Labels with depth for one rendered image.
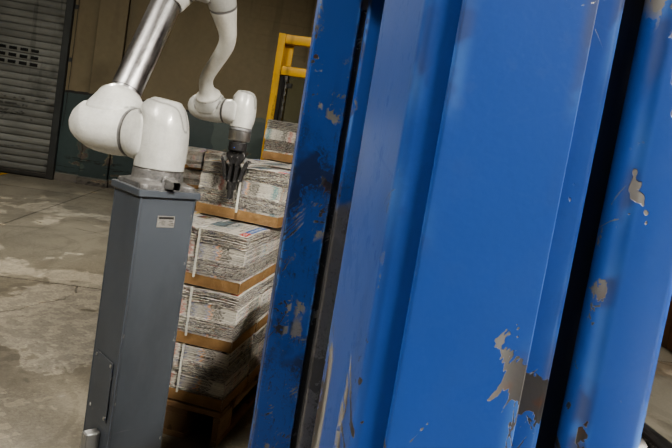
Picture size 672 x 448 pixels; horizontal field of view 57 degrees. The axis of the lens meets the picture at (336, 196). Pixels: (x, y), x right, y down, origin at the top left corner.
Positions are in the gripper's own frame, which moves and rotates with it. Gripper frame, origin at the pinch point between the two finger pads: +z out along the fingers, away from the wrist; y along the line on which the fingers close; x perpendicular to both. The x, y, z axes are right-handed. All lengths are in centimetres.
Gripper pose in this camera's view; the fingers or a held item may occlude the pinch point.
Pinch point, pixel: (230, 190)
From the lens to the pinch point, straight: 259.6
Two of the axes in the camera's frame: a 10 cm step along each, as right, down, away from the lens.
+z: -1.7, 9.8, 0.5
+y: -9.7, -1.8, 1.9
